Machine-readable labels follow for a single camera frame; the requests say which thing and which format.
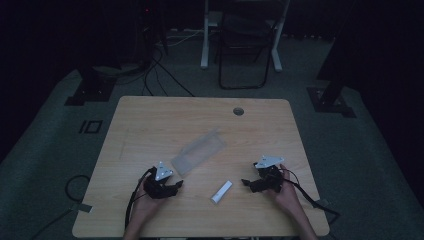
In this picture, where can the black stand with base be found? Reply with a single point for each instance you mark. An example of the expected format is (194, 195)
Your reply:
(331, 96)
(91, 88)

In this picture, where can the black folding chair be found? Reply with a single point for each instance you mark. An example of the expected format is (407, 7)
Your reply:
(245, 30)

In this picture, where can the clear plastic box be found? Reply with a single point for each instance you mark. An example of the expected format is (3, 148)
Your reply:
(199, 152)

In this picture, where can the grey tape strip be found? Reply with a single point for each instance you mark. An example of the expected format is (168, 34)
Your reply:
(321, 202)
(81, 208)

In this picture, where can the person's left hand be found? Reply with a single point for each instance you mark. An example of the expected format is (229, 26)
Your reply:
(146, 205)

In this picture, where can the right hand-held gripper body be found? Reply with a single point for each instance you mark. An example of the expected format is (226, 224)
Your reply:
(270, 176)

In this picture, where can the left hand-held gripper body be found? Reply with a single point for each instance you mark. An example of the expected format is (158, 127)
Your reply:
(158, 186)

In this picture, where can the small white tube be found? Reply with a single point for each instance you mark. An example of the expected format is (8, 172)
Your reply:
(221, 192)

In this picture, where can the white desk frame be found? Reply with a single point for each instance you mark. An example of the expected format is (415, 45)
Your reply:
(205, 40)

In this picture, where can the person's right hand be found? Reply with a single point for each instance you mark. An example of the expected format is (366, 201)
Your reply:
(288, 198)

